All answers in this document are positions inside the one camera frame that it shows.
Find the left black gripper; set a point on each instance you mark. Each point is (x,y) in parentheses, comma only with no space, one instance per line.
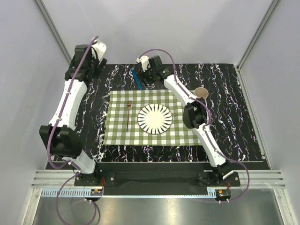
(100,65)

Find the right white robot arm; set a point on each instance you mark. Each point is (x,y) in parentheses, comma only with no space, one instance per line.
(196,115)

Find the aluminium frame post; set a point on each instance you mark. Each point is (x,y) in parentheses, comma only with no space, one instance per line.
(267,16)
(53,30)

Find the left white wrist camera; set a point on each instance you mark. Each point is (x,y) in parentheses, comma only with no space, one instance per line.
(98,50)

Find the brown wooden fork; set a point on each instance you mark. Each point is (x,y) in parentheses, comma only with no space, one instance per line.
(129,104)

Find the green checkered cloth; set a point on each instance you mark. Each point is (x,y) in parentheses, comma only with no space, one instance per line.
(116,120)

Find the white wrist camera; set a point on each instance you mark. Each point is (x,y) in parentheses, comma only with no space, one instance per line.
(143,61)
(98,50)

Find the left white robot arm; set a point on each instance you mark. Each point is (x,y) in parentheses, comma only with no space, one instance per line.
(59,136)

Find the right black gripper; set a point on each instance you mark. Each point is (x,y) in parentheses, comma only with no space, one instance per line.
(143,75)

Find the left aluminium frame post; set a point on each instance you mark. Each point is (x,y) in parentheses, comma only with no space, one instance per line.
(53,30)

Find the right aluminium frame post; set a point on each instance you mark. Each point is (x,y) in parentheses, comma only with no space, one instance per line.
(267,16)

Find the blue plastic knife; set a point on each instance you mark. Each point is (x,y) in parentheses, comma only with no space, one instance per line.
(140,87)

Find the aluminium front rail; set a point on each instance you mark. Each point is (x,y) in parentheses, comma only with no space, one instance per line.
(50,182)

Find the beige paper cup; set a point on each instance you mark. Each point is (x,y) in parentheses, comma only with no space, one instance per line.
(201,92)

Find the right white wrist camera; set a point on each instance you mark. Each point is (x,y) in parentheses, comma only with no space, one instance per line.
(143,61)

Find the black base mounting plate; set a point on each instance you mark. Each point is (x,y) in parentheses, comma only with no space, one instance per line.
(195,173)

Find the white blue striped plate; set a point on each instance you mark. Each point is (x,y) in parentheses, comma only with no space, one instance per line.
(154,119)

